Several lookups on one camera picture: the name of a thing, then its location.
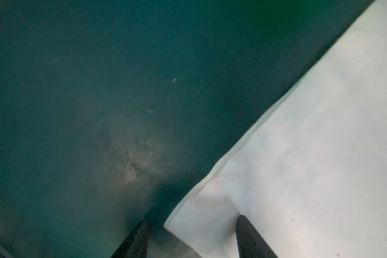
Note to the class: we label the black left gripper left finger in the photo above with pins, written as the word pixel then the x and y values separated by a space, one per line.
pixel 136 243

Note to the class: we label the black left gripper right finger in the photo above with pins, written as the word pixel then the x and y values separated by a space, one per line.
pixel 250 243

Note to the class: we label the white printed t shirt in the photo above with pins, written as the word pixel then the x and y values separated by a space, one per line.
pixel 311 173

